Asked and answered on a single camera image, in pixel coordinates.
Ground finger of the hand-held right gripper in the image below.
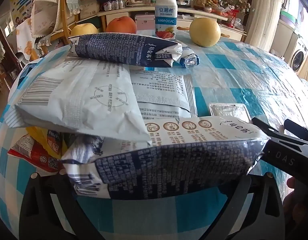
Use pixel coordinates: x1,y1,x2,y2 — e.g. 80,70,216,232
251,116,305,143
283,118,308,142

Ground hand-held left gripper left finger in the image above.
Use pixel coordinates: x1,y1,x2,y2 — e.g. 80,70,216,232
19,172,104,240

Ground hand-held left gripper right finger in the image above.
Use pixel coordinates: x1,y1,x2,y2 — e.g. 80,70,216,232
201,173,286,240

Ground navy white snack bag front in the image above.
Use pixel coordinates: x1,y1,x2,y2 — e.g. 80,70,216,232
61,116,271,201

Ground navy white snack bag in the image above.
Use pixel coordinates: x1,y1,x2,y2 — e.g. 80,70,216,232
68,33,183,69
61,116,271,201

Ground person's right hand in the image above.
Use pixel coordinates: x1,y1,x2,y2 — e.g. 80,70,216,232
282,176,308,230

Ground red yellow snack wrapper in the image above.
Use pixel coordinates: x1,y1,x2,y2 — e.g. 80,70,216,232
7,127,67,173

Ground silver foil tray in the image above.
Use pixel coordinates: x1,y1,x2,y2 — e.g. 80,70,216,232
208,102,252,123

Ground washing machine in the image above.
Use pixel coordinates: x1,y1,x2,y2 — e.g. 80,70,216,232
287,36,308,74

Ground white plastic mailer bag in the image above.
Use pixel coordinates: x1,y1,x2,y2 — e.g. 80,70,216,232
5,59,155,147

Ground crumpled blue white packet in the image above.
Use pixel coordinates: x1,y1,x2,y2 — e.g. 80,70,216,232
178,46,202,69

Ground white curtain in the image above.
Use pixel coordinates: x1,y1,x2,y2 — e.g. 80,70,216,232
244,0,285,53

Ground white printed flat sachet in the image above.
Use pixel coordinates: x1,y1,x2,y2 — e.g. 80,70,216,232
129,67,198,118

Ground small yellow pear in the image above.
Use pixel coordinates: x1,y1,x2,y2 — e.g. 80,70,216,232
189,17,222,48

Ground dried flower arrangement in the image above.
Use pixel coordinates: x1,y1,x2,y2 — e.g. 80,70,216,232
214,0,252,13

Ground dark wooden chair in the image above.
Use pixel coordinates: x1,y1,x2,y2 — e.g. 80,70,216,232
0,25,22,81

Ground white orange print tablecloth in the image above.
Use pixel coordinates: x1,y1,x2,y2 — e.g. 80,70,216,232
16,20,34,62

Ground golden ornament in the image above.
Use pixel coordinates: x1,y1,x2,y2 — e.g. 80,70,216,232
191,0,215,12

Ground navy white snack bag rear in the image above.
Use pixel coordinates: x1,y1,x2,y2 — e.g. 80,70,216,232
68,33,183,69

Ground light wooden chair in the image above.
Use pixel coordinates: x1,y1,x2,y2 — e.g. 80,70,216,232
31,0,81,53

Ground large yellow pear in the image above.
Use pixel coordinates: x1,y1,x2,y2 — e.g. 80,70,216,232
70,23,99,38

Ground white yogurt drink bottle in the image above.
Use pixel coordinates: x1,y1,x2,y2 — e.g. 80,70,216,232
154,0,178,40

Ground pink case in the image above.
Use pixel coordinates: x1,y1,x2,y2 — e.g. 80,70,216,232
134,15,156,36

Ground red apple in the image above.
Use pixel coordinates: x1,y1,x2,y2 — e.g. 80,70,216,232
105,16,137,34

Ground cream television cabinet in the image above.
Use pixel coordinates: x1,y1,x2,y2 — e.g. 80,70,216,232
76,4,247,43

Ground teal lace chair cover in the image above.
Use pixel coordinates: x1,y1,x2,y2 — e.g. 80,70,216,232
60,0,81,16

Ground row of silver foil cups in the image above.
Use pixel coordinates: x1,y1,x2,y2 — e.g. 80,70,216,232
102,0,126,12

